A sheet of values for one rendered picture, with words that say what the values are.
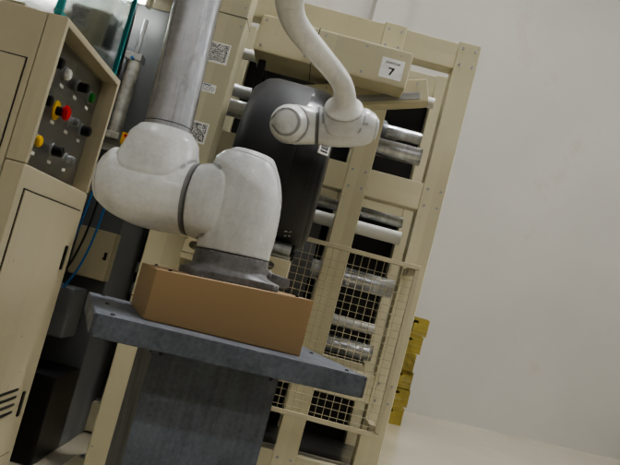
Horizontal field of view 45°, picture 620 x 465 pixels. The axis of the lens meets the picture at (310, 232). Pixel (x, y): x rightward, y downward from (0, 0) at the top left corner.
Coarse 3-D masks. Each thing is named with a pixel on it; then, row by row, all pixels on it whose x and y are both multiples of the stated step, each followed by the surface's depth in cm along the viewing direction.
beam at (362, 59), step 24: (264, 24) 291; (264, 48) 290; (288, 48) 290; (336, 48) 290; (360, 48) 291; (384, 48) 291; (288, 72) 308; (312, 72) 299; (360, 72) 290; (408, 72) 290
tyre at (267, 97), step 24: (264, 96) 246; (288, 96) 248; (312, 96) 251; (264, 120) 241; (240, 144) 241; (264, 144) 239; (288, 144) 239; (288, 168) 239; (312, 168) 239; (288, 192) 240; (312, 192) 242; (288, 216) 244; (312, 216) 250; (288, 240) 252
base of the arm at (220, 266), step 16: (208, 256) 148; (224, 256) 147; (240, 256) 148; (192, 272) 144; (208, 272) 145; (224, 272) 146; (240, 272) 148; (256, 272) 150; (256, 288) 148; (272, 288) 148
